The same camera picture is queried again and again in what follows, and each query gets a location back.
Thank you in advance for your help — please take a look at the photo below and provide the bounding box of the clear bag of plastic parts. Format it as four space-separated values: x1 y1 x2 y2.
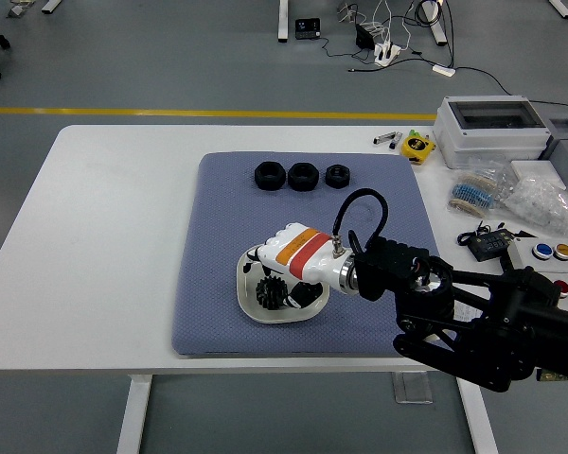
501 174 568 237

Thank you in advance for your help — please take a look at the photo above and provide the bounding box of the white power strip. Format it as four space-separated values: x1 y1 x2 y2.
374 42 401 66

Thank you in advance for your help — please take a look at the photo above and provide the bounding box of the black digital display device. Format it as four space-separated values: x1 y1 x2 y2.
456 221 515 262

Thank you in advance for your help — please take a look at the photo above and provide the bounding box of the grey electrical enclosure box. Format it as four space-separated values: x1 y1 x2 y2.
433 95 553 170

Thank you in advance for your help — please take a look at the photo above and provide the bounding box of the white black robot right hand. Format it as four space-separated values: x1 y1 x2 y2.
244 222 349 309

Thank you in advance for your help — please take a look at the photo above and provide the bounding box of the white table leg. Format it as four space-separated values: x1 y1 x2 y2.
116 374 152 454
456 377 501 454

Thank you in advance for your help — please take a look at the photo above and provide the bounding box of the long black floor cable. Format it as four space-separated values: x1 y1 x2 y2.
453 65 568 119

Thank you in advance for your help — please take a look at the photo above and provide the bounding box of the yellow tape measure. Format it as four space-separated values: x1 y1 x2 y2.
400 134 436 165

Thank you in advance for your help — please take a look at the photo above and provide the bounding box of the large black gear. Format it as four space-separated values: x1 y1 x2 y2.
255 276 289 311

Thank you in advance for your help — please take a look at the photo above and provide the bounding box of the black handheld device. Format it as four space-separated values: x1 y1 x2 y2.
294 17 322 41

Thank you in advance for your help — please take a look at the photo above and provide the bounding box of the black power adapter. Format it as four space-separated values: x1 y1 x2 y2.
354 23 376 50

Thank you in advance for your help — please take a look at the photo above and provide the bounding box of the small black hex nut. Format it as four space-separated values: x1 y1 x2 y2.
325 163 351 189

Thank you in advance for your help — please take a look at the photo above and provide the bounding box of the large black hex nut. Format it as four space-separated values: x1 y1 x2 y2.
254 160 286 192
287 161 319 192

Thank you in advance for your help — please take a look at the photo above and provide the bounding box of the clear bag of blue resistors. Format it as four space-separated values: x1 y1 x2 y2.
448 159 515 218

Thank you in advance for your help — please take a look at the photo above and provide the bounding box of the grey coloured-button control box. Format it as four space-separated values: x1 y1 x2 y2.
499 236 568 308

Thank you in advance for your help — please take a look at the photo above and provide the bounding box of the blue-grey quilted mat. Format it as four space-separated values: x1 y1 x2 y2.
171 150 460 358

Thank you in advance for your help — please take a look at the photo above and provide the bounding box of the clear plastic floor piece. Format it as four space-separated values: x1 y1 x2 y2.
391 371 435 405

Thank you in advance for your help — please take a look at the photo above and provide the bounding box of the white flat box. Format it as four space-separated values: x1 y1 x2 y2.
509 159 567 190

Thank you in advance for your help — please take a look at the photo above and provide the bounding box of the white square plate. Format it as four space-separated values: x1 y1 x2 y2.
236 241 331 325

